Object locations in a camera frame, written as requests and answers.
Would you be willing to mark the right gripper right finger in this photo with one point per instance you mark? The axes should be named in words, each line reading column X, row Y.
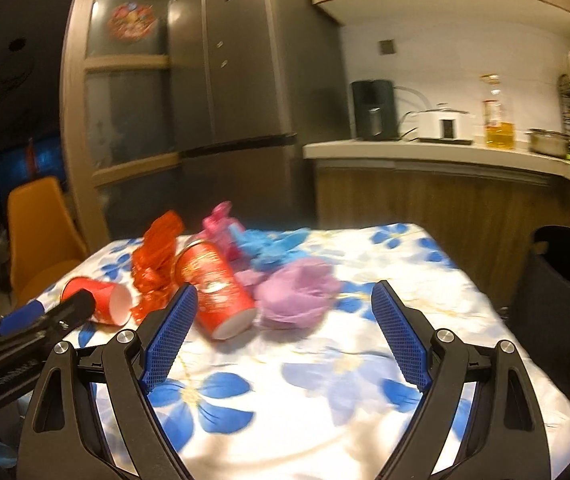
column 504, row 437

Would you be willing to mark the wooden glass sliding door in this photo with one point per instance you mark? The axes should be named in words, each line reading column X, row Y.
column 116, row 123

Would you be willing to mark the blue plastic bag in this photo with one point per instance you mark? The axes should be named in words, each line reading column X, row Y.
column 269, row 251

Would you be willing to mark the lower wooden cabinets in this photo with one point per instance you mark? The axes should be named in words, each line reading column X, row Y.
column 481, row 216

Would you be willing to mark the dark grey refrigerator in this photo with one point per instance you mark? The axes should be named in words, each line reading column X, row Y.
column 253, row 83

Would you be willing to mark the steel bowl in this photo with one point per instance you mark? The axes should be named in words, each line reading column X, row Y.
column 549, row 143

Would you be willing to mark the black air fryer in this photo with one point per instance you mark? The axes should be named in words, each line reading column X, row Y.
column 375, row 110

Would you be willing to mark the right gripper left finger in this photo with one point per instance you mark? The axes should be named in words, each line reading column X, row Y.
column 62, row 436

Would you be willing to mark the black trash bin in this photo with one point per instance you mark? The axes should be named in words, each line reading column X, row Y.
column 539, row 315

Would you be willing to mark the red mesh plastic bag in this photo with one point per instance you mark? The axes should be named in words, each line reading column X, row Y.
column 152, row 264

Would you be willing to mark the cooking oil bottle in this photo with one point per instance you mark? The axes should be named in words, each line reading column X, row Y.
column 498, row 121

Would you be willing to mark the purple plastic bag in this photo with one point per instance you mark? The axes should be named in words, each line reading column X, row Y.
column 295, row 297

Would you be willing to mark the orange chair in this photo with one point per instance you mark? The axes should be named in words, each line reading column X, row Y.
column 44, row 242

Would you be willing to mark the white rice cooker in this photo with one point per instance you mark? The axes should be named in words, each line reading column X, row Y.
column 444, row 124

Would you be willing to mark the pink plastic bag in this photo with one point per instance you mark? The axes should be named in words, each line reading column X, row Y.
column 216, row 229

